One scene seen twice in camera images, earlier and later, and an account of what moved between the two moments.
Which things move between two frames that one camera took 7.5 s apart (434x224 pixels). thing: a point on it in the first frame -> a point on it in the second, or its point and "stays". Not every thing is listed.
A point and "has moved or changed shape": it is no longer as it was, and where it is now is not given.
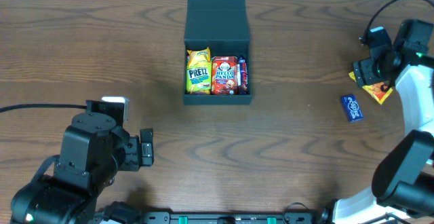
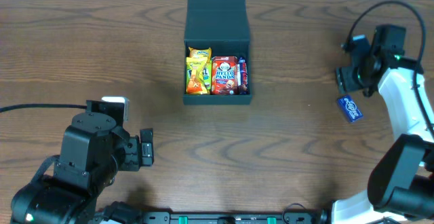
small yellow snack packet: [199, 57] stays
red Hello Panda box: [224, 75] stays
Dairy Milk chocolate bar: [243, 89] stays
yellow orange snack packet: [374, 89] has moved or changed shape
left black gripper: [146, 148] stays
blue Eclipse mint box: [352, 108] has moved or changed shape
